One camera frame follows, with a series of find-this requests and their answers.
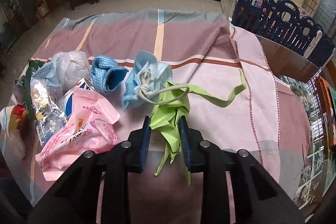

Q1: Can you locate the green paper wrapper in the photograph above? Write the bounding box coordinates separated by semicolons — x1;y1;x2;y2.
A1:
150;69;247;176

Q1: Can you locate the pink plastic bag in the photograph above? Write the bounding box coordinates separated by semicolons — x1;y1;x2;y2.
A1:
35;88;120;181

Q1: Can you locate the blue woven cloth piece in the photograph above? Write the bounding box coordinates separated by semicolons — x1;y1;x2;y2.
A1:
91;55;128;94

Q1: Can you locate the green snack bag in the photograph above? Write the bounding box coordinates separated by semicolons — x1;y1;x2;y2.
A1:
23;60;44;122

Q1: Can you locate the light blue face mask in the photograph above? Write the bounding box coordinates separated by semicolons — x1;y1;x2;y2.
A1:
121;50;190;111

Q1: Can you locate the pink plaid bed sheet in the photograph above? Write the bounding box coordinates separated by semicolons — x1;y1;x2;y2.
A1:
4;8;312;224

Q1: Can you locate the white crumpled plastic bag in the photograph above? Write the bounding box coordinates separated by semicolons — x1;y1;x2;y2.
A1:
52;51;91;90

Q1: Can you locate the clear foil snack wrapper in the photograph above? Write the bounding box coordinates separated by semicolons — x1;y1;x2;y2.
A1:
30;60;67;147

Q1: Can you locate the red snack packet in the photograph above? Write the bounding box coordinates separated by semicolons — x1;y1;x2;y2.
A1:
8;105;29;134

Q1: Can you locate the dark wooden table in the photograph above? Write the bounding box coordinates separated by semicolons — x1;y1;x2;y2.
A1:
258;36;335;219

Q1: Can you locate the white blue paper cup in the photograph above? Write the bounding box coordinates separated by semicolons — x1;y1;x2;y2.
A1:
1;105;27;159

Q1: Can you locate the navy white baby fence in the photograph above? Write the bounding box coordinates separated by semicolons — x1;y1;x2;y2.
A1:
220;0;335;68

